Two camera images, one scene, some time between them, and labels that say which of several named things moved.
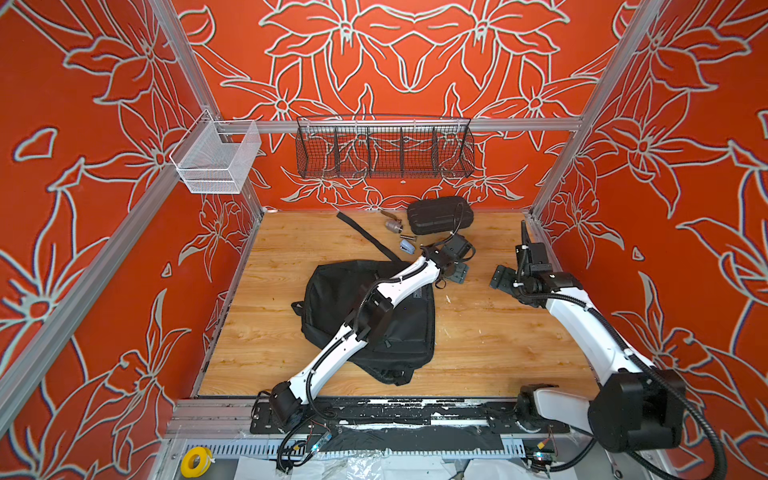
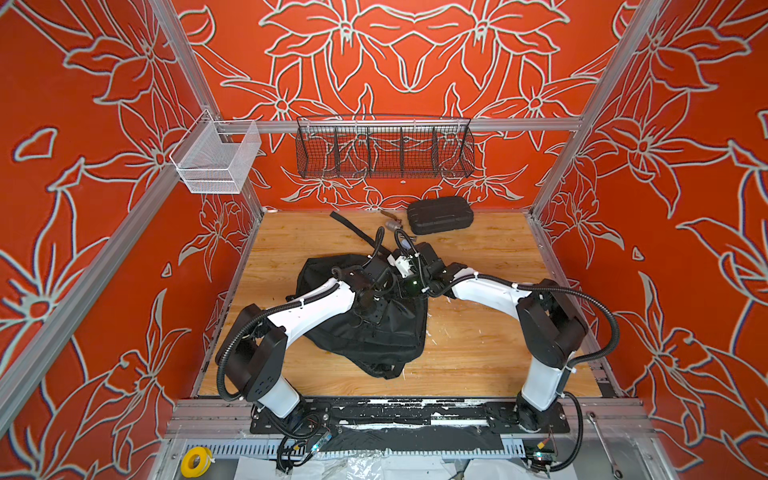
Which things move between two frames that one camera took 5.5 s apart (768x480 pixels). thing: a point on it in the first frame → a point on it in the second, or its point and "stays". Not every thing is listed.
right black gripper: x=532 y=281 → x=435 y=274
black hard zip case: x=440 y=215 stays
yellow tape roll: x=203 y=464 stays
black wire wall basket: x=377 y=146 stays
